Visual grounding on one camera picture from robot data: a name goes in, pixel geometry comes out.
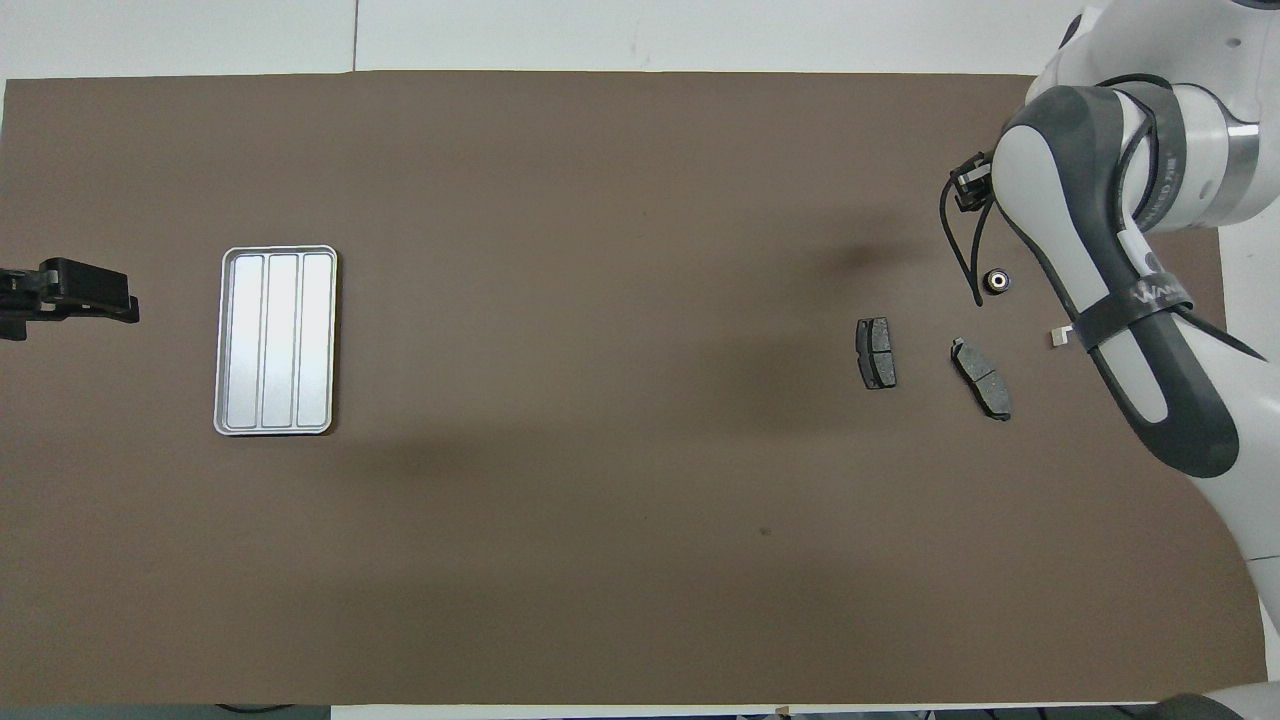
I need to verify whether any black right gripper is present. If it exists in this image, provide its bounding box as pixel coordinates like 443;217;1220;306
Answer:
945;150;998;213

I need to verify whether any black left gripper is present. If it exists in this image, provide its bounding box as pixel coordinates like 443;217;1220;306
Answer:
0;258;141;341

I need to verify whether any silver ribbed metal tray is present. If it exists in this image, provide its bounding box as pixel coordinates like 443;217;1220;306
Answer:
213;245;339;437

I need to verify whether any short dark grey brake pad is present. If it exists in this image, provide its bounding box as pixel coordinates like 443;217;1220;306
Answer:
856;317;898;391

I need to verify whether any long dark grey brake pad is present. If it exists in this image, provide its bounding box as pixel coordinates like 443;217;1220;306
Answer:
950;337;1013;422

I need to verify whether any brown paper table mat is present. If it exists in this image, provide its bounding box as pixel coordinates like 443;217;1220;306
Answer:
0;70;1271;707

